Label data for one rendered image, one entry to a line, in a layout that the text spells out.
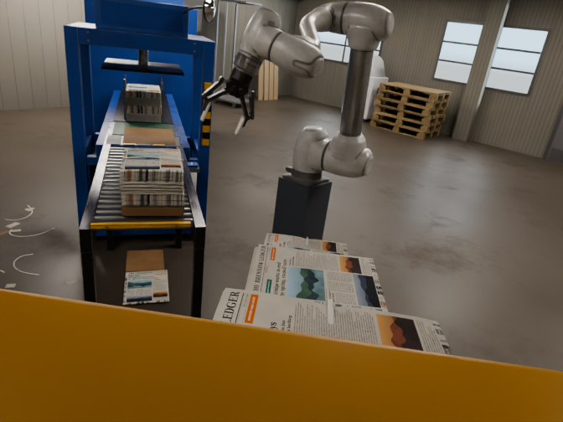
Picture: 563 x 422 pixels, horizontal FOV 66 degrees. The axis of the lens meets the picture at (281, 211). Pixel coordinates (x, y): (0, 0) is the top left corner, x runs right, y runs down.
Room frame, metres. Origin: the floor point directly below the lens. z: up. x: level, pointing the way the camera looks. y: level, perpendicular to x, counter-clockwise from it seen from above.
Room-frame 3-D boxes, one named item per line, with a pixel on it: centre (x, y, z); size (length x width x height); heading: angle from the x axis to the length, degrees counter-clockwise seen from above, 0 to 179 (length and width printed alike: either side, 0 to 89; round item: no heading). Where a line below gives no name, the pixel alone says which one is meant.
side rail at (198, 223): (2.45, 0.59, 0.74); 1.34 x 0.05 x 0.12; 19
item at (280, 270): (1.07, -0.13, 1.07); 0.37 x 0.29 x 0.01; 90
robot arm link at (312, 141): (2.11, -0.11, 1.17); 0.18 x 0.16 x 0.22; 63
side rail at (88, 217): (2.28, 1.06, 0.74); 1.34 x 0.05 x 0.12; 19
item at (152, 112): (3.87, 1.35, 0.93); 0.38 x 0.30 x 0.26; 19
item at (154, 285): (2.40, 0.83, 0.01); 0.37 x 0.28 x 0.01; 19
